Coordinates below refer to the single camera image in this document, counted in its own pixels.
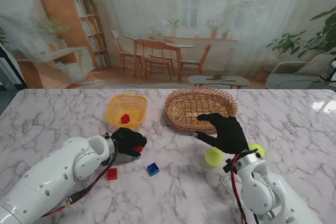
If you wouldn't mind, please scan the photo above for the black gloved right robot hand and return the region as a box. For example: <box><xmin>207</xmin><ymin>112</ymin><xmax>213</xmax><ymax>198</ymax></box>
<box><xmin>193</xmin><ymin>113</ymin><xmax>250</xmax><ymax>156</ymax></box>

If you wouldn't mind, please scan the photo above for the yellow-green tennis ball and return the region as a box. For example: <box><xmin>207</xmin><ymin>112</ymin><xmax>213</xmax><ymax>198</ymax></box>
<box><xmin>248</xmin><ymin>143</ymin><xmax>266</xmax><ymax>158</ymax></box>
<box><xmin>204</xmin><ymin>147</ymin><xmax>224</xmax><ymax>167</ymax></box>

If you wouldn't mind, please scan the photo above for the red and black right arm cable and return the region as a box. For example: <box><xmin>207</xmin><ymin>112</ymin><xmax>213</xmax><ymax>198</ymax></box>
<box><xmin>229</xmin><ymin>153</ymin><xmax>249</xmax><ymax>224</ymax></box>

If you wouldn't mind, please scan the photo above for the black tripod stand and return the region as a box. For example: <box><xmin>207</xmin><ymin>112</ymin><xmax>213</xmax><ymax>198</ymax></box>
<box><xmin>319</xmin><ymin>57</ymin><xmax>336</xmax><ymax>83</ymax></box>

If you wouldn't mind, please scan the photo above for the red and black arm cable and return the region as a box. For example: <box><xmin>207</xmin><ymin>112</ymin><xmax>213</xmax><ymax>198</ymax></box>
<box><xmin>229</xmin><ymin>153</ymin><xmax>249</xmax><ymax>224</ymax></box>
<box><xmin>41</xmin><ymin>140</ymin><xmax>119</xmax><ymax>217</ymax></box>

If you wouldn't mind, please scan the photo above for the printed room backdrop curtain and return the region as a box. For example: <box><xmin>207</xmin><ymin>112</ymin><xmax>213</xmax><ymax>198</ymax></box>
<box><xmin>0</xmin><ymin>0</ymin><xmax>336</xmax><ymax>90</ymax></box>

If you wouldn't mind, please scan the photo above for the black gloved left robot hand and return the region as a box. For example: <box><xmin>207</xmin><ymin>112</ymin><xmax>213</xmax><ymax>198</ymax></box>
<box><xmin>111</xmin><ymin>127</ymin><xmax>148</xmax><ymax>158</ymax></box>

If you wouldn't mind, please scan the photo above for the oval wicker basket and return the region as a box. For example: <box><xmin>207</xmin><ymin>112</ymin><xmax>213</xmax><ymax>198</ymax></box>
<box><xmin>164</xmin><ymin>86</ymin><xmax>239</xmax><ymax>133</ymax></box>

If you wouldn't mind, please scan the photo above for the blue toy block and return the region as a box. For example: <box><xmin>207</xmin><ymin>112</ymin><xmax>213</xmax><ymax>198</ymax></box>
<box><xmin>146</xmin><ymin>163</ymin><xmax>160</xmax><ymax>176</ymax></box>

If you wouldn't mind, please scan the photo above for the yellow plastic basket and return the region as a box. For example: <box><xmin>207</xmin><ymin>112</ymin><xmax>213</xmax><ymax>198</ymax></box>
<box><xmin>104</xmin><ymin>94</ymin><xmax>149</xmax><ymax>131</ymax></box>

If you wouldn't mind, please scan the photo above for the red and black left arm cable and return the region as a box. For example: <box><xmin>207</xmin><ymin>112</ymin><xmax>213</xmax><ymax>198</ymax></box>
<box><xmin>41</xmin><ymin>140</ymin><xmax>119</xmax><ymax>217</ymax></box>

